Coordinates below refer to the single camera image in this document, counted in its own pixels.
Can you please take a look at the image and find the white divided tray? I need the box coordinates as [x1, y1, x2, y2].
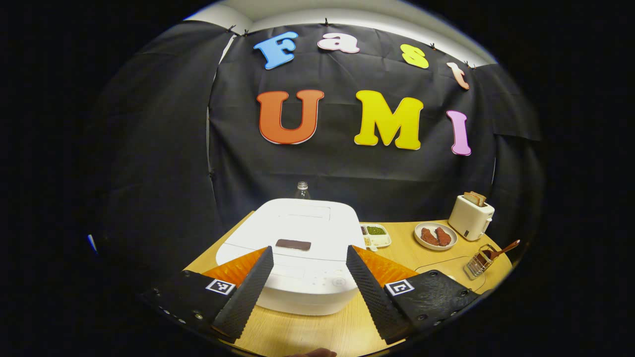
[360, 223, 392, 251]

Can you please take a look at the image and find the brown wooden spoon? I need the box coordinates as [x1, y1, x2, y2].
[480, 239, 521, 262]

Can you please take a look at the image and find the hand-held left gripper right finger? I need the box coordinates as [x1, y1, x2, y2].
[346, 245, 481, 345]

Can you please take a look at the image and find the white toaster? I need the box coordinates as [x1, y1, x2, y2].
[448, 194, 495, 241]

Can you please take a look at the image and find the white rice cooker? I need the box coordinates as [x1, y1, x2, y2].
[215, 198, 368, 316]

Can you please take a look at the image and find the black backdrop cloth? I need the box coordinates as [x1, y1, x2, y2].
[82, 20, 544, 278]

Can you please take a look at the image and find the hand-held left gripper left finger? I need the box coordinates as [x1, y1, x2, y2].
[139, 246, 275, 343]

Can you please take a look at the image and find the white round plate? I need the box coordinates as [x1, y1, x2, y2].
[414, 222, 458, 251]

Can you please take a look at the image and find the wire chopstick holder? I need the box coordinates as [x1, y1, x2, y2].
[463, 243, 498, 281]

